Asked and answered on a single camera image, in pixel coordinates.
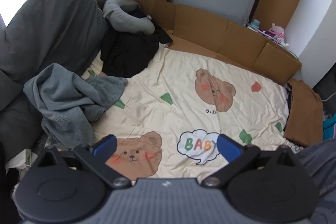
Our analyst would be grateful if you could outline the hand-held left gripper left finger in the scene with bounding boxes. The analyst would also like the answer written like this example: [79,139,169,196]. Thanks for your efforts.
[34,134,132,190]

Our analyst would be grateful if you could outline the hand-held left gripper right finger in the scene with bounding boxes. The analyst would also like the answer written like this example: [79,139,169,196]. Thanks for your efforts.
[201,133,301,189]

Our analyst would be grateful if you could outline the blue denim drawstring pants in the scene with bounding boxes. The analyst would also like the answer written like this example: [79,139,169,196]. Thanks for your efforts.
[23,63,128,148]

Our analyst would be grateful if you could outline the black clothes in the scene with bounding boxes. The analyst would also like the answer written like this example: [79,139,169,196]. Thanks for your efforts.
[100,10,174,78]

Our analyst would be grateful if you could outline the brown folded cloth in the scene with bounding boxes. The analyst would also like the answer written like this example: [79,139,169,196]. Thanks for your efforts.
[283,79,324,147]

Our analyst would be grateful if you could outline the white paper bag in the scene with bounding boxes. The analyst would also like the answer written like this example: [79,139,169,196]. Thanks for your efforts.
[5,143,45,174]

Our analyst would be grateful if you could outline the cream bear print bed sheet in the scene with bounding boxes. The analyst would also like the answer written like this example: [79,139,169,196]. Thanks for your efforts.
[43,47,301,180]

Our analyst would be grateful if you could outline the person's grey trouser leg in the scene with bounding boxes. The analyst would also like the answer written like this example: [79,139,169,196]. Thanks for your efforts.
[295,138,336,224]

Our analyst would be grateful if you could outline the teal printed bag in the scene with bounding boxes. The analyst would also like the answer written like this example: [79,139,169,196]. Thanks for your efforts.
[322,113,336,140]

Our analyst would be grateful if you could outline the flattened cardboard sheet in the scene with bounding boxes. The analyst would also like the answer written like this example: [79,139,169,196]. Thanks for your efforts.
[126,0,302,85]

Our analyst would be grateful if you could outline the pink plastic items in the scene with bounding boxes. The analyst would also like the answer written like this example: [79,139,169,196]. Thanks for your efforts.
[262,23,286,42]

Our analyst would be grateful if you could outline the grey neck pillow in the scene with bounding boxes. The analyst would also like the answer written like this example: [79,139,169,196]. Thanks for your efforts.
[102,0,155,35]

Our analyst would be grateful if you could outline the teal bottle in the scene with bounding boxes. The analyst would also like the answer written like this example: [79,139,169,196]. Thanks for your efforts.
[248,19,261,31]

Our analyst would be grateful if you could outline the dark grey quilt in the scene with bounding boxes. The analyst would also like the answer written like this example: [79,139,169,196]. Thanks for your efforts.
[0,0,109,161]

